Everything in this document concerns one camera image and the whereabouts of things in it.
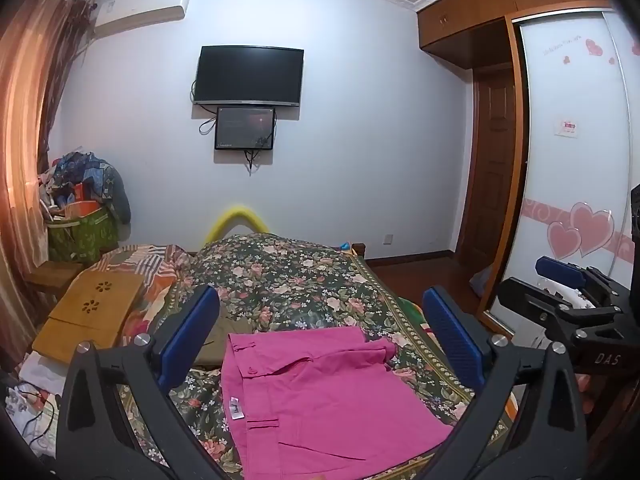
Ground wall-mounted television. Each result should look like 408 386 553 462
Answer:
192 45 305 108

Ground white printed cloth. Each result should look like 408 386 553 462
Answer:
5 350 68 433

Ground yellow foam tube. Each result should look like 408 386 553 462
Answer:
207 205 271 246

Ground black hanging cable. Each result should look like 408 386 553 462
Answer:
243 135 276 177

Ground wooden stool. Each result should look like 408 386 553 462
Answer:
22 260 83 306

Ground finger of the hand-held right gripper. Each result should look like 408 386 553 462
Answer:
497 277 601 348
535 256 633 311

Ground wooden overhead cabinet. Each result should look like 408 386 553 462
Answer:
416 0 640 68

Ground floral bedspread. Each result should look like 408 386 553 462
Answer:
117 232 516 480

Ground olive pants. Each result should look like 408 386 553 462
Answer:
192 305 262 368

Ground pink pants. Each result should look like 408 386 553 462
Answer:
220 327 473 478

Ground reddish curtain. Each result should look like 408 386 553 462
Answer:
0 0 93 371

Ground thin black cable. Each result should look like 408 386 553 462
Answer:
15 385 57 447

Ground striped cloth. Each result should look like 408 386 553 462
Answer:
97 244 193 341

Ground wooden room door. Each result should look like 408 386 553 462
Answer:
457 67 518 273

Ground wooden lap desk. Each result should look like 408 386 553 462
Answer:
32 270 146 366

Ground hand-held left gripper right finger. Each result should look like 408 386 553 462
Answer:
422 286 588 480

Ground green patterned bag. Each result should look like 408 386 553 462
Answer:
47 205 121 263

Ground small wall monitor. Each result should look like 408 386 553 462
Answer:
215 105 277 152

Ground bluish cloth on floor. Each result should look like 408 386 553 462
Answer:
470 265 493 296

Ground white air conditioner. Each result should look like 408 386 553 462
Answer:
92 0 193 38

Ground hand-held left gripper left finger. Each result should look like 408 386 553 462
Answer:
55 285 236 480

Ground colourful blanket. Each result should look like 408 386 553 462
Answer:
399 297 518 418

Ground pile of clothes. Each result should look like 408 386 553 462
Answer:
37 147 133 223

